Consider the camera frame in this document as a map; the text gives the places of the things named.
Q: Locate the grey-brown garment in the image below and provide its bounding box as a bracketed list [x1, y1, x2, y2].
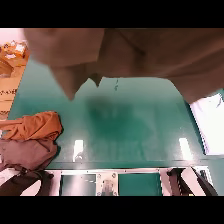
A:
[0, 137, 60, 173]

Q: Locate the silver frame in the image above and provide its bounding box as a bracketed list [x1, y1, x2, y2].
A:
[43, 166, 215, 197]

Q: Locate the orange garment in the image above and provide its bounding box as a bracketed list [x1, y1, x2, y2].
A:
[0, 110, 64, 142]

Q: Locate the beige T-shirt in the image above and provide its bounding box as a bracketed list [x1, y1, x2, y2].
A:
[23, 27, 224, 105]

